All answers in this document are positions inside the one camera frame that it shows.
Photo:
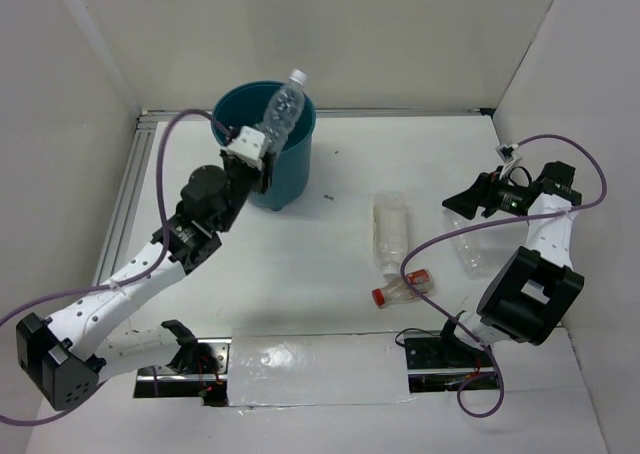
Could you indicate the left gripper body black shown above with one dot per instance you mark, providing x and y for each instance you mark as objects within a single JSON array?
[{"x": 243, "y": 181}]

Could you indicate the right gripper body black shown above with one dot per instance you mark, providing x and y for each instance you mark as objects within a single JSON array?
[{"x": 508, "y": 198}]

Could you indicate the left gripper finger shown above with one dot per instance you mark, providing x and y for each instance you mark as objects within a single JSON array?
[
  {"x": 230, "y": 150},
  {"x": 266, "y": 172}
]

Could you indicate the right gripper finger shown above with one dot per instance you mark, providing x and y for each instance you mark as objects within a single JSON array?
[
  {"x": 467, "y": 205},
  {"x": 477, "y": 192}
]

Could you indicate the clear bottle front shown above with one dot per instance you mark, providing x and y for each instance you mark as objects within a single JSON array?
[{"x": 283, "y": 112}]

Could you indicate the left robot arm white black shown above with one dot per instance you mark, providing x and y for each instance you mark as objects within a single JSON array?
[{"x": 70, "y": 354}]

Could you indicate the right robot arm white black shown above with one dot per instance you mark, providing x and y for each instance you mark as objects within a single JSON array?
[{"x": 536, "y": 287}]

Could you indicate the teal plastic bin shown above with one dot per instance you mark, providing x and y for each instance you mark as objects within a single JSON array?
[{"x": 245, "y": 105}]

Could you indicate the clear bottle white cap right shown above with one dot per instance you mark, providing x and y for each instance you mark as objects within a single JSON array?
[{"x": 465, "y": 245}]

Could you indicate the large clear square bottle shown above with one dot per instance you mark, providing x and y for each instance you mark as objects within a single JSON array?
[{"x": 390, "y": 232}]

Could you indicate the red cap red label bottle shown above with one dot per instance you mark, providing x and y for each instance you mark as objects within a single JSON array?
[{"x": 398, "y": 292}]

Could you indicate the silver tape sheet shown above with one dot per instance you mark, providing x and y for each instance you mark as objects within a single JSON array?
[{"x": 317, "y": 370}]

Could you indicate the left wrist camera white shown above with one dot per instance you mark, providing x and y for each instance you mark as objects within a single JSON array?
[{"x": 253, "y": 146}]

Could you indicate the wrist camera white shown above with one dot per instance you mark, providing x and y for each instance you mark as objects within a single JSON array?
[
  {"x": 253, "y": 146},
  {"x": 510, "y": 157}
]

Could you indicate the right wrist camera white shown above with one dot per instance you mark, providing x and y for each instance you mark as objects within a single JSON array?
[{"x": 510, "y": 157}]

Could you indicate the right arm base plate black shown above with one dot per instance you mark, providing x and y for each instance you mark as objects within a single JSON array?
[{"x": 436, "y": 366}]

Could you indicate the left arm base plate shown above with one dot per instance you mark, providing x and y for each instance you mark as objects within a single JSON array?
[{"x": 205, "y": 379}]

